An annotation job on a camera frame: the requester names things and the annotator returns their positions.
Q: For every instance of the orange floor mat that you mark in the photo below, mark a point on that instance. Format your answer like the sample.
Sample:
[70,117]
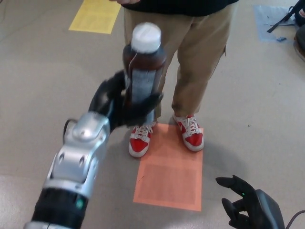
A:
[169,181]

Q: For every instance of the red white sneaker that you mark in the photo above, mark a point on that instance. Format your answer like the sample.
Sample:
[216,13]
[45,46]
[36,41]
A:
[139,144]
[193,139]

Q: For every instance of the person's bare hand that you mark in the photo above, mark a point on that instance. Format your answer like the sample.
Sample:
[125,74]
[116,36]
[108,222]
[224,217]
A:
[128,1]

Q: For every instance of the khaki trousers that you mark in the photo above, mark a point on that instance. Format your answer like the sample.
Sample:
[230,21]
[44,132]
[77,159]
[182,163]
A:
[197,62]

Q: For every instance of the yellow floor mat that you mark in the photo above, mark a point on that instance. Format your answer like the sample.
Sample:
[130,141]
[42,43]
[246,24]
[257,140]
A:
[95,16]

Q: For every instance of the black shirt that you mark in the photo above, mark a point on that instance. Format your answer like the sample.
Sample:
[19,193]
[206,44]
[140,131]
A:
[181,6]

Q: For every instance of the dark grey chair base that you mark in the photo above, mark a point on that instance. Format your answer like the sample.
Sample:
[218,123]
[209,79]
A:
[301,43]

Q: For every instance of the blue floor mat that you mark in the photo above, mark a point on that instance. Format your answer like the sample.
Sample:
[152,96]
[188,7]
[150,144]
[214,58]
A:
[264,21]

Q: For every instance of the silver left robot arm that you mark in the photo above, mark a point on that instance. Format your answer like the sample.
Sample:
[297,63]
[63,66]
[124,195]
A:
[74,162]

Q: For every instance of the small blue tape scrap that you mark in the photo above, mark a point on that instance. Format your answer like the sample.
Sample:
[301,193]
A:
[281,38]

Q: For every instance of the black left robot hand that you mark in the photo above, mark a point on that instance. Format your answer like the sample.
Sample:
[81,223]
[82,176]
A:
[112,105]

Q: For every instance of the brown protein shake bottle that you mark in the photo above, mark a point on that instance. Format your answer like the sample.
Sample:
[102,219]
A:
[144,59]

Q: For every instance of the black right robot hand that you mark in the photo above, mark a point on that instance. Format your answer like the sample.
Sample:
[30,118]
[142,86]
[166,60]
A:
[259,210]

